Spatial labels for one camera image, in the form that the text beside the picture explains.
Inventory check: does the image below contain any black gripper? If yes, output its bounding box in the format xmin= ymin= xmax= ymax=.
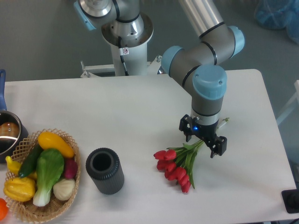
xmin=179 ymin=114 xmax=227 ymax=158

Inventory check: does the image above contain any red tulip bouquet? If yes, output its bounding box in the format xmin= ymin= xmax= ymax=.
xmin=154 ymin=140 xmax=204 ymax=193

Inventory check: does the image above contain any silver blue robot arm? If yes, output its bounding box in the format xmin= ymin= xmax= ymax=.
xmin=74 ymin=0 xmax=245 ymax=155

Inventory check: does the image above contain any white furniture at right edge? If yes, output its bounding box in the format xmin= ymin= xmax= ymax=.
xmin=276 ymin=80 xmax=299 ymax=126

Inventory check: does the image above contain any dark grey ribbed vase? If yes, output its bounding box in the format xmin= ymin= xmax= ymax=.
xmin=85 ymin=147 xmax=124 ymax=195

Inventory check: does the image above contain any black device at table edge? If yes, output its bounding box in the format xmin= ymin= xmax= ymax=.
xmin=281 ymin=189 xmax=299 ymax=214

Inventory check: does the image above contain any red radish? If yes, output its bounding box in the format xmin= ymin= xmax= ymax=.
xmin=63 ymin=159 xmax=78 ymax=179

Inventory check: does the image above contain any blue plastic bag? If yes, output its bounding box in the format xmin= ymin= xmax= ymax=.
xmin=254 ymin=0 xmax=299 ymax=44

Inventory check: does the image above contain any white garlic bulb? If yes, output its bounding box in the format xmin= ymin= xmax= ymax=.
xmin=53 ymin=179 xmax=75 ymax=201

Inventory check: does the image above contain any yellow squash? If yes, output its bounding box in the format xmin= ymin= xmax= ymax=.
xmin=37 ymin=132 xmax=75 ymax=159

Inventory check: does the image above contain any green bok choy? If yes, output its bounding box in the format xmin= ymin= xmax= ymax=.
xmin=33 ymin=148 xmax=64 ymax=207

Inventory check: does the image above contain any dark green cucumber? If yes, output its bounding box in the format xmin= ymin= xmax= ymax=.
xmin=18 ymin=143 xmax=43 ymax=178

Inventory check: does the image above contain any yellow bell pepper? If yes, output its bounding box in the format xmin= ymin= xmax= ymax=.
xmin=3 ymin=177 xmax=36 ymax=202

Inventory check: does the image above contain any woven wicker basket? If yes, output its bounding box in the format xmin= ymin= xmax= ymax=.
xmin=4 ymin=128 xmax=81 ymax=224

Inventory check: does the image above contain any small yellow gourd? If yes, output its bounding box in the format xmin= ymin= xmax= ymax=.
xmin=5 ymin=156 xmax=37 ymax=180

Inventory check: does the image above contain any orange fruit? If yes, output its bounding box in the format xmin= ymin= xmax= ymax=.
xmin=0 ymin=198 xmax=8 ymax=221

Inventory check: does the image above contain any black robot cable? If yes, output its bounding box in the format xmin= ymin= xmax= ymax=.
xmin=117 ymin=36 xmax=129 ymax=77

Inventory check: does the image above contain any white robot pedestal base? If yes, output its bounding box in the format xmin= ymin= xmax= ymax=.
xmin=81 ymin=12 xmax=164 ymax=77

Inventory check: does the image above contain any blue handled steel pot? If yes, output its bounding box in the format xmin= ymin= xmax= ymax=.
xmin=0 ymin=70 xmax=28 ymax=164

